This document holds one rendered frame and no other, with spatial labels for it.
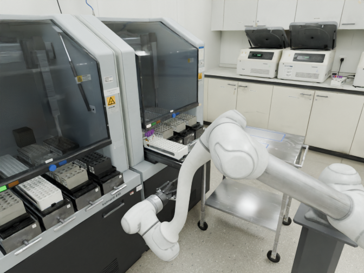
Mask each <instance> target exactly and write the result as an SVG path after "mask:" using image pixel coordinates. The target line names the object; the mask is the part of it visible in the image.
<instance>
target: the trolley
mask: <svg viewBox="0 0 364 273"><path fill-rule="evenodd" d="M244 131H245V132H247V133H248V134H250V135H251V136H252V137H253V138H254V139H256V140H257V141H258V142H260V143H261V144H262V145H264V146H265V147H266V149H267V150H268V153H270V154H272V155H273V156H275V157H277V158H279V159H281V160H283V161H285V162H286V163H288V164H290V165H291V166H294V167H295V168H297V169H298V168H302V165H303V162H304V160H305V157H306V154H307V151H308V148H309V146H308V145H304V140H305V138H306V137H305V136H301V135H296V134H290V133H284V132H279V131H273V130H270V129H264V128H259V127H253V126H247V125H246V127H245V130H244ZM303 147H306V150H305V153H304V156H303V158H302V161H301V164H300V159H301V154H302V149H303ZM295 162H296V163H295ZM205 183H206V163H205V164H203V165H202V166H201V219H200V221H199V222H198V227H199V228H200V229H201V230H203V231H205V230H207V228H208V225H207V223H206V222H205V205H206V206H209V207H211V208H214V209H216V210H219V211H222V212H224V213H227V214H229V215H232V216H234V217H237V218H239V219H242V220H245V221H247V222H249V223H252V224H255V225H258V226H260V227H262V228H265V229H268V230H270V231H273V232H275V233H276V235H275V240H274V246H273V250H270V251H268V253H267V258H268V259H269V260H270V261H272V262H274V263H278V262H279V261H280V259H281V257H280V255H279V254H278V253H277V247H278V241H279V238H280V233H281V227H282V224H284V225H290V224H291V222H292V220H291V218H290V217H289V211H290V206H291V201H292V197H290V196H289V198H287V197H288V196H287V195H286V194H283V196H281V195H278V194H275V193H272V192H268V191H265V190H262V189H259V188H256V187H253V186H249V185H246V184H243V183H239V182H237V181H234V180H230V179H227V178H226V176H224V175H223V181H222V182H221V183H220V184H219V185H218V187H217V188H216V189H215V190H214V191H213V192H212V194H211V195H210V196H209V197H208V198H207V200H206V201H205ZM286 208H287V209H286ZM285 210H286V212H285ZM284 213H285V215H284Z"/></svg>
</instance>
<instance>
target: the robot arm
mask: <svg viewBox="0 0 364 273"><path fill-rule="evenodd" d="M245 127H246V118H245V117H244V116H243V115H242V114H241V113H240V112H238V111H237V110H235V109H234V110H229V111H227V112H225V113H223V114H222V115H220V116H219V117H218V118H216V119H215V121H214V122H213V123H212V124H210V125H209V127H208V128H207V129H206V130H205V132H204V133H203V134H202V135H201V137H200V138H199V139H198V141H197V142H196V144H195V146H194V147H193V149H192V150H191V151H190V153H189V154H188V156H187V157H186V159H185V160H184V162H183V164H182V166H181V168H180V172H179V177H178V178H177V179H176V180H174V181H172V180H171V182H169V181H167V182H166V183H164V184H163V185H162V186H161V187H159V188H156V194H153V195H151V196H149V197H148V198H147V199H145V200H144V201H142V202H139V203H137V204H136V205H134V206H133V207H132V208H130V209H129V210H128V211H127V212H126V214H125V215H124V216H123V218H122V220H121V226H122V228H123V230H124V231H125V232H126V233H127V234H134V233H139V234H140V235H141V236H142V237H143V239H144V240H145V242H146V244H147V245H148V246H149V248H150V249H151V250H152V251H153V252H154V253H155V254H156V255H157V256H158V257H159V258H160V259H162V260H163V261H167V262H169V261H171V260H173V259H175V258H176V257H177V256H178V254H179V244H178V242H177V241H178V238H179V235H178V234H179V232H180V231H181V229H182V228H183V226H184V224H185V222H186V217H187V212H188V207H189V200H190V192H191V185H192V179H193V176H194V174H195V172H196V170H197V169H198V168H200V167H201V166H202V165H203V164H205V163H206V162H208V161H209V160H211V159H212V160H213V163H214V165H215V167H216V168H217V169H218V171H219V172H220V173H221V174H223V175H224V176H226V177H227V178H230V179H233V180H242V179H247V180H251V179H257V180H258V181H260V182H262V183H264V184H266V185H268V186H270V187H272V188H274V189H276V190H278V191H280V192H282V193H284V194H286V195H288V196H290V197H292V198H294V199H296V200H298V201H299V202H302V203H304V204H306V205H307V206H309V210H308V212H307V213H306V214H305V215H304V218H305V219H306V220H310V221H313V222H316V223H319V224H321V225H324V226H326V227H329V228H331V229H334V230H336V231H338V232H341V233H342V234H344V235H346V236H347V237H349V238H350V239H351V240H352V241H354V242H355V243H356V244H357V245H358V246H359V247H361V248H363V249H364V187H363V185H362V184H361V178H360V176H359V174H358V172H357V171H356V170H355V169H354V168H352V167H351V166H349V165H345V164H338V163H336V164H331V165H329V166H327V167H326V168H325V169H324V170H323V171H322V172H321V174H320V176H319V178H318V180H317V179H315V178H314V177H312V176H310V175H308V174H306V173H304V172H303V171H301V170H299V169H297V168H295V167H293V166H291V165H290V164H288V163H286V162H285V161H283V160H281V159H279V158H277V157H275V156H273V155H272V154H270V153H268V150H267V149H266V147H265V146H264V145H262V144H261V143H260V142H258V141H257V140H256V139H254V138H253V137H252V136H251V135H250V134H248V133H247V132H245V131H244V130H245ZM176 184H178V185H177V189H175V190H173V191H169V190H170V189H171V187H172V186H176ZM170 200H174V202H176V204H175V214H174V218H173V219H172V221H171V222H163V223H161V222H159V220H158V218H157V217H156V214H157V213H158V212H160V211H161V210H162V209H163V206H165V205H166V204H167V202H168V201H170Z"/></svg>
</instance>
